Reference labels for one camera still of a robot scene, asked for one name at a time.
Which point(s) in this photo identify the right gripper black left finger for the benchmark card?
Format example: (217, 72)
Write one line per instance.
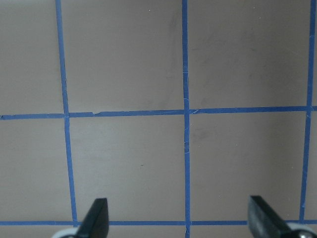
(96, 221)

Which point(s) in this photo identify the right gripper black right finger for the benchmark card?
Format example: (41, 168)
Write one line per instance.
(264, 222)

